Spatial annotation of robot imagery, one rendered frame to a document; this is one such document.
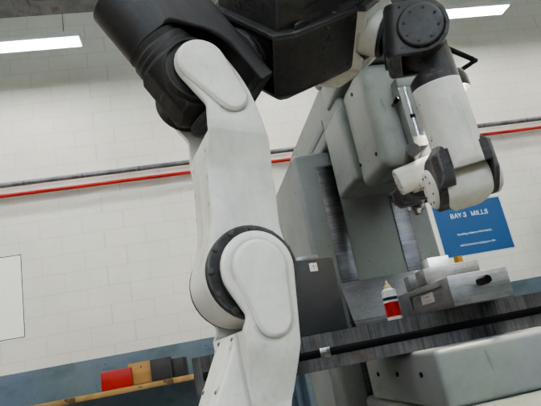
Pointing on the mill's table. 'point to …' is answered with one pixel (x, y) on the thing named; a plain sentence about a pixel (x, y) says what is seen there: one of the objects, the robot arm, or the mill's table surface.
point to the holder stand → (319, 296)
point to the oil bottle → (390, 303)
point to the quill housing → (376, 125)
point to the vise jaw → (445, 271)
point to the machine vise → (454, 292)
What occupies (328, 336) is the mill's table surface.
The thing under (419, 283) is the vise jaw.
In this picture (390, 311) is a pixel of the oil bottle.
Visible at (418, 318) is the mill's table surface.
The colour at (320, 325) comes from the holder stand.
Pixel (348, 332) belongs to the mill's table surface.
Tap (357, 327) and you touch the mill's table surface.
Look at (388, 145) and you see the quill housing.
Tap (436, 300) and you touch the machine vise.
